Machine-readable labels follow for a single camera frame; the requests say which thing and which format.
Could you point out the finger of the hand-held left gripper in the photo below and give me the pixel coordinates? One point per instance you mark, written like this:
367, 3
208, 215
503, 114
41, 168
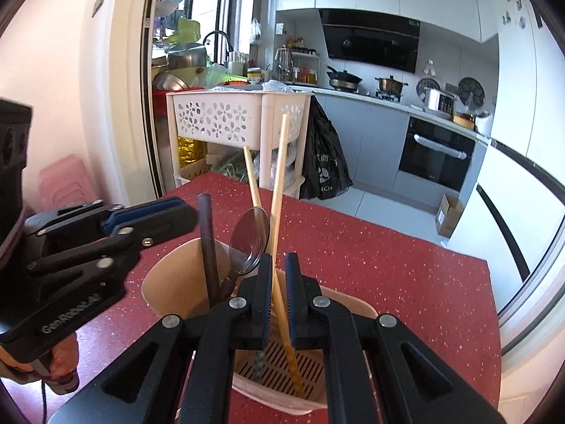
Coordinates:
132, 212
167, 225

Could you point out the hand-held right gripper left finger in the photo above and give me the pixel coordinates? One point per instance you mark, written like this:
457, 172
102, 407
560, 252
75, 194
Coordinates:
266, 300

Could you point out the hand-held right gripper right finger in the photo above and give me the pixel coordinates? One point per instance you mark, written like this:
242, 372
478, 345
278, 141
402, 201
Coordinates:
291, 300

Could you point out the white plastic utensil holder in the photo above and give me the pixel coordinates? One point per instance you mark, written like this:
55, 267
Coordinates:
176, 274

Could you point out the bamboo chopstick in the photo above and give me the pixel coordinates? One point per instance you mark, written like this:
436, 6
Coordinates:
279, 185
252, 181

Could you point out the person's left hand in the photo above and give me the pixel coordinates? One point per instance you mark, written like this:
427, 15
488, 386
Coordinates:
62, 357

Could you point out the steel spoon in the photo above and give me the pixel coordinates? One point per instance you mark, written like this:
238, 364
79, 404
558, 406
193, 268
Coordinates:
249, 238

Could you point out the pink plastic stool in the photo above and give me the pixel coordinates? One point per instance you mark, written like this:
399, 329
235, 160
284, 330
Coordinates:
66, 181

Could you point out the gold foil bag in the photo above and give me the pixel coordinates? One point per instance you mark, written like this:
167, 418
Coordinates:
192, 152

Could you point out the white plastic storage cart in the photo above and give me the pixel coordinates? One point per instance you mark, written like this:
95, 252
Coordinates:
212, 115

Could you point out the steel basin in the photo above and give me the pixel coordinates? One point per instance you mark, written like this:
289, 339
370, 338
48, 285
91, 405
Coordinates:
167, 80

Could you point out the black plastic bag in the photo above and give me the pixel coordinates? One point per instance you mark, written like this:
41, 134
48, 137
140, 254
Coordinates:
324, 159

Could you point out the green plastic basket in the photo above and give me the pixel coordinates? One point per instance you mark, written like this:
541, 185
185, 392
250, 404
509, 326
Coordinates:
236, 80

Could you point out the cardboard box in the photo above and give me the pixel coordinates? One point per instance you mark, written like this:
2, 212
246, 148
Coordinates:
448, 216

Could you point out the grey base cabinets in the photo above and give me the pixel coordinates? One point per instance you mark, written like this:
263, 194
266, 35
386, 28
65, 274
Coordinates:
375, 141

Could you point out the green plastic container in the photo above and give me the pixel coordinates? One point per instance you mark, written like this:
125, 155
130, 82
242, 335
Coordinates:
189, 31

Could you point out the black kitchen faucet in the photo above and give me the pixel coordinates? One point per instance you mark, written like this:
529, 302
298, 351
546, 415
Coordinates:
230, 45

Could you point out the black built-in oven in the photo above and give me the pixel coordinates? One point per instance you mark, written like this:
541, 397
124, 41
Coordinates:
432, 154

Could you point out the white spice rack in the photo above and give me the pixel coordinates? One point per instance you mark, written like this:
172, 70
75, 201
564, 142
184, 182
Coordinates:
304, 73

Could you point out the black wok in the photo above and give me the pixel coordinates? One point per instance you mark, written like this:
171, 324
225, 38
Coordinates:
344, 81

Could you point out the white refrigerator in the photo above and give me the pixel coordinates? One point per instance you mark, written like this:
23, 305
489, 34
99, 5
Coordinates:
499, 212

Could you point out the steel pot with lid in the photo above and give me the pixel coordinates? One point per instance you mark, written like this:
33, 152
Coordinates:
390, 85

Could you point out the steel rice cooker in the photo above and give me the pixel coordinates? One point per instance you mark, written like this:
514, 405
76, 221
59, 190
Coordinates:
439, 101

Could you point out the wooden tray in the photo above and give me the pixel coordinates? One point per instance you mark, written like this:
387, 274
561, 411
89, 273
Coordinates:
463, 120

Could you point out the round black trivet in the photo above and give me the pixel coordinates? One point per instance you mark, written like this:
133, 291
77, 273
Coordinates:
427, 86
471, 90

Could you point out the white kettle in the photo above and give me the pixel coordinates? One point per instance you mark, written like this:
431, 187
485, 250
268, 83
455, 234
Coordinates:
483, 124

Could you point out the black range hood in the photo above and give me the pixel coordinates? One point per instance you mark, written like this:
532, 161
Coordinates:
370, 39

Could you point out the grey wall switch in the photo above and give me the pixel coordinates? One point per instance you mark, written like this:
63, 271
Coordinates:
99, 3

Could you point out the white wall socket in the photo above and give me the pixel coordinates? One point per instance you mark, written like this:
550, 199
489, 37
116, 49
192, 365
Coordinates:
280, 29

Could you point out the white wall hook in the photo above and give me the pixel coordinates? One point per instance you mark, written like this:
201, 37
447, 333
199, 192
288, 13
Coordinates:
429, 68

